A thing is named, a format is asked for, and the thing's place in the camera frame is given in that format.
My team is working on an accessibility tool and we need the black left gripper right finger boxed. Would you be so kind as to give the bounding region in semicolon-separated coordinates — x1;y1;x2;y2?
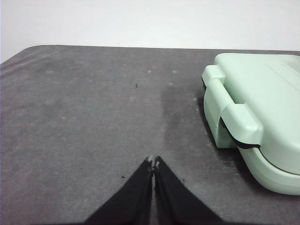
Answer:
153;156;223;225

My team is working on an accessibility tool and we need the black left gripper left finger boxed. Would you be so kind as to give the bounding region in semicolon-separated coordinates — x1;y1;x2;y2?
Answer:
84;156;154;225

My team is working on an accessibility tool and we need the mint green breakfast machine base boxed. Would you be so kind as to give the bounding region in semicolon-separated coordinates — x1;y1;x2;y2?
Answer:
202;79;300;195

